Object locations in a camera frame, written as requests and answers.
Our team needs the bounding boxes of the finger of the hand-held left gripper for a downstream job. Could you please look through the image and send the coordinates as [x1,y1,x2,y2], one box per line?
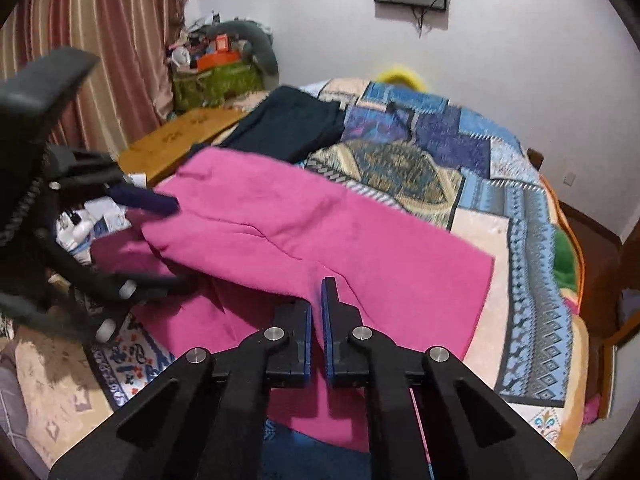
[46,146,181,218]
[34,231,197,345]

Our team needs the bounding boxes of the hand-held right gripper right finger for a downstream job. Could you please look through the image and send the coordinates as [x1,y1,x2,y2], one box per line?
[320,276,572,480]

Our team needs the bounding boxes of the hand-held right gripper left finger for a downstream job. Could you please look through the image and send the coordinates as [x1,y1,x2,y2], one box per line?
[47,299,314,480]

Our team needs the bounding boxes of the pink pants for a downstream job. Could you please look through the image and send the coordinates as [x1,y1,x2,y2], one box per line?
[90,147,496,454]

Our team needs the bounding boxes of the white and blue box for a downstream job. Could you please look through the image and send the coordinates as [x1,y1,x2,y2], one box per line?
[99,204,132,235]

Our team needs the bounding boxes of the white plastic bottle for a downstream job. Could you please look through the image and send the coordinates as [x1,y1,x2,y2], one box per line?
[55,210,97,263]

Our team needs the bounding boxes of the striped pink curtain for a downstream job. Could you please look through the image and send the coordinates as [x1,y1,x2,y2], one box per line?
[0,0,196,161]

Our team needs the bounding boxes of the green patterned bag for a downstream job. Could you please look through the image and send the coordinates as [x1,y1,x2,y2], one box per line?
[171,62,266,113]

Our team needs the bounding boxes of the beige patterned sheet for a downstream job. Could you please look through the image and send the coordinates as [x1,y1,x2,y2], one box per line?
[0,330,118,466]

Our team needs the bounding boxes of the orange box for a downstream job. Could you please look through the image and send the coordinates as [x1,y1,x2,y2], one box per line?
[196,49,242,74]

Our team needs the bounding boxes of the dark folded garment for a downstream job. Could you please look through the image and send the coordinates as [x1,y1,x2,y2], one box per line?
[219,85,349,164]

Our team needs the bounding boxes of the blue patterned patchwork blanket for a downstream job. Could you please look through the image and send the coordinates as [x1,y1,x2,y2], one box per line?
[85,77,587,461]

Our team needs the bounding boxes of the green fleece blanket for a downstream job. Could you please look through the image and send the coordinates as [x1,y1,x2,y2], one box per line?
[552,232,585,292]

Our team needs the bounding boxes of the yellow plush item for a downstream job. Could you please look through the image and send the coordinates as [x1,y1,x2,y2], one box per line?
[376,63,427,92]

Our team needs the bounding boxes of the grey flexible hose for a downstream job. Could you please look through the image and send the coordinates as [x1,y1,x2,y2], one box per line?
[214,19,281,87]

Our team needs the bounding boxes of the wooden bed frame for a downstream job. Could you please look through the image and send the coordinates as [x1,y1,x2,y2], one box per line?
[526,147,640,421]

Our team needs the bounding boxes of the black screen cable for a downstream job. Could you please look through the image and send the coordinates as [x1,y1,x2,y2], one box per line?
[410,0,452,37]

